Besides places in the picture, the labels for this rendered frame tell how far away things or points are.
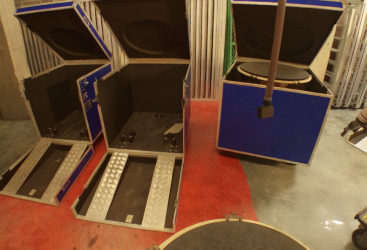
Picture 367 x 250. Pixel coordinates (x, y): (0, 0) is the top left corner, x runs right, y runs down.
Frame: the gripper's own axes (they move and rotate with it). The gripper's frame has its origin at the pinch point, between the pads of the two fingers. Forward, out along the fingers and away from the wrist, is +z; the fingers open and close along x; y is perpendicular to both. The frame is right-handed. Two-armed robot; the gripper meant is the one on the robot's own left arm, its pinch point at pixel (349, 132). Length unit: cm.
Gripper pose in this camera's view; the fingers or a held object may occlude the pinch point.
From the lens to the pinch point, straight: 187.9
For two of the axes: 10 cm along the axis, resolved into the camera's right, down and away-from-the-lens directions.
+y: -2.1, -7.5, 6.2
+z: 0.3, 6.3, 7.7
